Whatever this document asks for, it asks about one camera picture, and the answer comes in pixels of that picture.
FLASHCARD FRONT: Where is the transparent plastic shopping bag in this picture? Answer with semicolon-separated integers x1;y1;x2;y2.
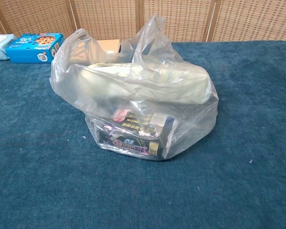
49;13;220;162

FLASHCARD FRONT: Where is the pale cream soft package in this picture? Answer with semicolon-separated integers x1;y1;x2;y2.
73;62;215;106

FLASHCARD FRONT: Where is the black purple pad pack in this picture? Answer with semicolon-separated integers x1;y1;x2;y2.
94;114;176;160

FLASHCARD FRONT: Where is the brown kraft spiral notebook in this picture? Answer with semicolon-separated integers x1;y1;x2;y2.
95;40;122;54

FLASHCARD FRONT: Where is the blue velvet table cloth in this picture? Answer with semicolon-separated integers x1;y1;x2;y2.
0;40;286;229

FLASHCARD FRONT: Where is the blue snack box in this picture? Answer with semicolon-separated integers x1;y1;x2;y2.
5;32;65;64

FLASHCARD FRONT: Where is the wicker folding screen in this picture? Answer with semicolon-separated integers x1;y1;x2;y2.
0;0;286;43

